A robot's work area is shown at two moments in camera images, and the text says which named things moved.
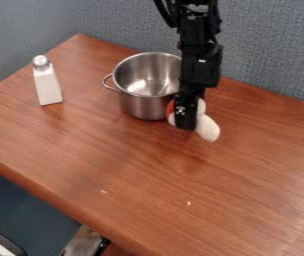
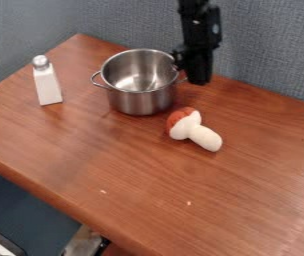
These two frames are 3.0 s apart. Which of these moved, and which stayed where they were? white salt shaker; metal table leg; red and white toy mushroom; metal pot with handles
Moved: metal pot with handles; red and white toy mushroom
Stayed: white salt shaker; metal table leg
